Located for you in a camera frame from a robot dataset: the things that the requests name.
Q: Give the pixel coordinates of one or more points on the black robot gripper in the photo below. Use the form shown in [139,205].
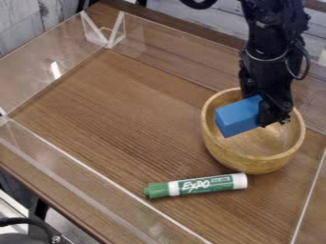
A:
[269,77]

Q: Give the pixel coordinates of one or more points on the blue foam block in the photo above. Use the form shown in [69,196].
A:
[238,117]

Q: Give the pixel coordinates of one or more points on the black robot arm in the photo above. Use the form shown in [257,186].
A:
[277,23]

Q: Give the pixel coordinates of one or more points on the brown wooden bowl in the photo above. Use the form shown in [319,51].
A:
[258,151]

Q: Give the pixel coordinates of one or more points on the green Expo marker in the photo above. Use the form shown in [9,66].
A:
[226,182]

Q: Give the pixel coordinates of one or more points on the black metal bracket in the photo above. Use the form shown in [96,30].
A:
[44,232]

